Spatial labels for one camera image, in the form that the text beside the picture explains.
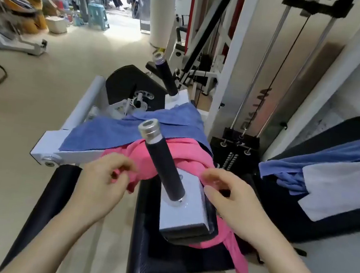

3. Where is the person's left hand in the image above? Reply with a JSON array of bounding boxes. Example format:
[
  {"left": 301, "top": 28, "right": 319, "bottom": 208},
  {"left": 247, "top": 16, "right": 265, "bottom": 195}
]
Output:
[{"left": 69, "top": 147, "right": 140, "bottom": 232}]

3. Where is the person's right hand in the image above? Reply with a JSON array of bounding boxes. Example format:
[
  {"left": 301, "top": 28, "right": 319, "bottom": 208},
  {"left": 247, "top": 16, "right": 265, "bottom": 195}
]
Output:
[{"left": 192, "top": 166, "right": 283, "bottom": 254}]

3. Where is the pink towel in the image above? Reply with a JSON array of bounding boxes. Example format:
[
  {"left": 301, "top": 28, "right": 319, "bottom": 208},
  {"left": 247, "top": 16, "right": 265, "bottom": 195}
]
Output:
[{"left": 87, "top": 127, "right": 265, "bottom": 273}]

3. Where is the person's left forearm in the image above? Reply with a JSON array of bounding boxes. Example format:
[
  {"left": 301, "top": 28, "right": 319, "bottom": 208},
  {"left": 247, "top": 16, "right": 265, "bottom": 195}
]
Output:
[{"left": 0, "top": 197, "right": 93, "bottom": 273}]

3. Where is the blue towel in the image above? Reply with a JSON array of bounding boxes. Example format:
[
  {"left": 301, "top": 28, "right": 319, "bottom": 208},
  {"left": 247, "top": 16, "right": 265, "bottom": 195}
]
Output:
[
  {"left": 59, "top": 86, "right": 220, "bottom": 171},
  {"left": 255, "top": 118, "right": 360, "bottom": 202}
]

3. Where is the black weight stack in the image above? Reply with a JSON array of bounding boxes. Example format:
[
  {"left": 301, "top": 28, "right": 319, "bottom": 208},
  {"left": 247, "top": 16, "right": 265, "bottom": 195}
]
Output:
[{"left": 206, "top": 126, "right": 263, "bottom": 176}]

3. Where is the black seat pad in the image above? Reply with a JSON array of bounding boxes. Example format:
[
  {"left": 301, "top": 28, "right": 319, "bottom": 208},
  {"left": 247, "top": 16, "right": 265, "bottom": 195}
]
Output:
[{"left": 125, "top": 168, "right": 261, "bottom": 273}]

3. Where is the silver adjustment disc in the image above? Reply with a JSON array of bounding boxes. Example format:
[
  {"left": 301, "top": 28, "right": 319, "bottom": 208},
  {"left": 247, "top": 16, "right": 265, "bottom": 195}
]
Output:
[{"left": 133, "top": 90, "right": 156, "bottom": 109}]

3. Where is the black round cover plate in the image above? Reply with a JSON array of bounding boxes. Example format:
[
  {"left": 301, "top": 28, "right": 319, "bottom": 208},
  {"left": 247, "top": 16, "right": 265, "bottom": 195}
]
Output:
[{"left": 102, "top": 61, "right": 171, "bottom": 114}]

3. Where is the white towel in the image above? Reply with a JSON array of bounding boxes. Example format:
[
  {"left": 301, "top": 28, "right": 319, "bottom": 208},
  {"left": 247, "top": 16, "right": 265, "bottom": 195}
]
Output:
[{"left": 295, "top": 147, "right": 360, "bottom": 228}]

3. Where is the black padded bench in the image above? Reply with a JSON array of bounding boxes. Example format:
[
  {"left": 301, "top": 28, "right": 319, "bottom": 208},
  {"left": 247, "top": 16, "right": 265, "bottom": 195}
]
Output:
[{"left": 245, "top": 103, "right": 360, "bottom": 265}]

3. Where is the chrome guide rod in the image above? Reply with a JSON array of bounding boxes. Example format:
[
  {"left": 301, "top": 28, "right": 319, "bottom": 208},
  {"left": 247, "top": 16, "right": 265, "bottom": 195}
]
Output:
[
  {"left": 230, "top": 0, "right": 292, "bottom": 136},
  {"left": 255, "top": 8, "right": 338, "bottom": 146}
]

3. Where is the teal plastic stool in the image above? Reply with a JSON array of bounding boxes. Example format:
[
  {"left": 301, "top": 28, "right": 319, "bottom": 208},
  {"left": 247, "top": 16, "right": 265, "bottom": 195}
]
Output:
[{"left": 85, "top": 2, "right": 113, "bottom": 32}]

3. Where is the white cylindrical roll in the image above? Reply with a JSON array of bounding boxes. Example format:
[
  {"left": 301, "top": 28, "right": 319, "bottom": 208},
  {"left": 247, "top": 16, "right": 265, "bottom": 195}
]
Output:
[{"left": 143, "top": 0, "right": 177, "bottom": 50}]

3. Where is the white storage box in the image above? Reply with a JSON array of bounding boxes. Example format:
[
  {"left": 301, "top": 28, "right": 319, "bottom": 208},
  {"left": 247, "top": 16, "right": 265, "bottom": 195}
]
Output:
[{"left": 43, "top": 15, "right": 70, "bottom": 36}]

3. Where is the white machine base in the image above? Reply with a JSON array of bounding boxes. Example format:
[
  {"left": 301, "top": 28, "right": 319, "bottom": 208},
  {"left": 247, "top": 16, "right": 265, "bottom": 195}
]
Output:
[{"left": 0, "top": 15, "right": 51, "bottom": 58}]

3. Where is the orange round basket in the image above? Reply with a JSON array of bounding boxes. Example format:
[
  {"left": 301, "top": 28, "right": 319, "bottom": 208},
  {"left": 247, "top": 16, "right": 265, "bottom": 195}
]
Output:
[{"left": 0, "top": 0, "right": 52, "bottom": 37}]

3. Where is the white gym machine frame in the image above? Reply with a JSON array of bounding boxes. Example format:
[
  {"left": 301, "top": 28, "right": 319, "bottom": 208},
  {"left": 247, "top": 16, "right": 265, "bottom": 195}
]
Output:
[{"left": 22, "top": 68, "right": 232, "bottom": 240}]

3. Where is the black foam handle grip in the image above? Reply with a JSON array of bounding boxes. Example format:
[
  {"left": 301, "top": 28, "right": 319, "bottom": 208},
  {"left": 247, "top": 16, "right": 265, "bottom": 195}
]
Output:
[
  {"left": 147, "top": 51, "right": 184, "bottom": 98},
  {"left": 128, "top": 118, "right": 196, "bottom": 208}
]

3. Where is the black steel cable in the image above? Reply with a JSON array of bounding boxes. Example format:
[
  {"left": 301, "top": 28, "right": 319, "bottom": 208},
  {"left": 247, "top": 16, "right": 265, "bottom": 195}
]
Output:
[{"left": 239, "top": 8, "right": 312, "bottom": 147}]

